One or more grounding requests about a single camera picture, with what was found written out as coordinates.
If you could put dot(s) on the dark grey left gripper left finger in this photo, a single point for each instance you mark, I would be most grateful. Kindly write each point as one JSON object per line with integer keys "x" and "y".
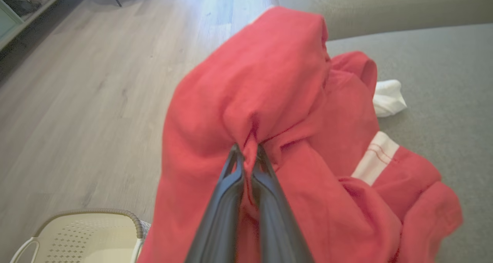
{"x": 219, "y": 216}

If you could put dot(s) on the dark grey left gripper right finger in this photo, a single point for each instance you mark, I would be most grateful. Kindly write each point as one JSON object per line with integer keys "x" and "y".
{"x": 279, "y": 232}

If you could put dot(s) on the red shorts white stripe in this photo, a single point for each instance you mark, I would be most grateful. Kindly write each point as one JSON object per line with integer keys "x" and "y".
{"x": 250, "y": 82}

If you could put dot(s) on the red basketball jersey white sleeves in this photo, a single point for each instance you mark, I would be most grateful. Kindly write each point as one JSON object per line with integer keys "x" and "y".
{"x": 423, "y": 201}

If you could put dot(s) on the cream perforated laundry basket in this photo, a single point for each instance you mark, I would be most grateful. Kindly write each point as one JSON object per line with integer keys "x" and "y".
{"x": 88, "y": 236}

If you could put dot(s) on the grey sofa seat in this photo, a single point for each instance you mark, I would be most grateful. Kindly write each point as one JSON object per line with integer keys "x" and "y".
{"x": 443, "y": 82}

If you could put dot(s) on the beige sofa seat cushion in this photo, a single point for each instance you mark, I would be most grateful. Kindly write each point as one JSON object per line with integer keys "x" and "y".
{"x": 385, "y": 5}

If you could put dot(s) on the white TV cabinet with drawers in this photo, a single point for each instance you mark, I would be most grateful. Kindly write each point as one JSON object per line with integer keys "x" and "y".
{"x": 11, "y": 24}

